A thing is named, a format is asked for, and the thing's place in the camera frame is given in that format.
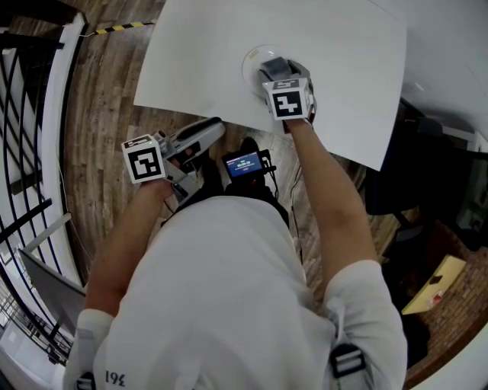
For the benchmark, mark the clear round plate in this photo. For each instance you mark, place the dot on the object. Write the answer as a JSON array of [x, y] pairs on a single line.
[[252, 66]]

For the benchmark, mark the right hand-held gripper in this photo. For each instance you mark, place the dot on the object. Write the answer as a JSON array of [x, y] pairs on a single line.
[[287, 101]]

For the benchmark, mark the person's black trousers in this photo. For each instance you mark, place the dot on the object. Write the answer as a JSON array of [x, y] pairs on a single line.
[[263, 192]]

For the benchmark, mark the person's left forearm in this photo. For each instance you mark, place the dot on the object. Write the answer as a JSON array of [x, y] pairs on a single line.
[[126, 236]]

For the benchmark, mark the yellow cardboard box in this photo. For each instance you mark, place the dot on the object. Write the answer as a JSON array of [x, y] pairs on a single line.
[[434, 287]]

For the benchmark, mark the black office chair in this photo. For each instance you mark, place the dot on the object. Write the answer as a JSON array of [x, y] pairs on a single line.
[[415, 190]]

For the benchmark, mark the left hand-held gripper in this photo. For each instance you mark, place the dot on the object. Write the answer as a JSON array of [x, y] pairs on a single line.
[[143, 163]]

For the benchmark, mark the person's white shirt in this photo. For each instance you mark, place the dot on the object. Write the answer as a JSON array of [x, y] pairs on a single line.
[[228, 304]]

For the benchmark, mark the person's black shoe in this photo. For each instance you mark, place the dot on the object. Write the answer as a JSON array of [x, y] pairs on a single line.
[[249, 144]]

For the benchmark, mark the black metal railing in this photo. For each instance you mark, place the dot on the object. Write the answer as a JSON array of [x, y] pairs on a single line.
[[26, 125]]

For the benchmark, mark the grey flat panel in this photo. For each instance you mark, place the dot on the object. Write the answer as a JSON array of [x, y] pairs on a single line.
[[53, 289]]

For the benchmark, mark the yellow black striped tape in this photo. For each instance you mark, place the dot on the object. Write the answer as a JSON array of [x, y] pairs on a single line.
[[124, 26]]

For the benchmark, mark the person's right forearm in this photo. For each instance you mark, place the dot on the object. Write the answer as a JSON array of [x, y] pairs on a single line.
[[328, 198]]

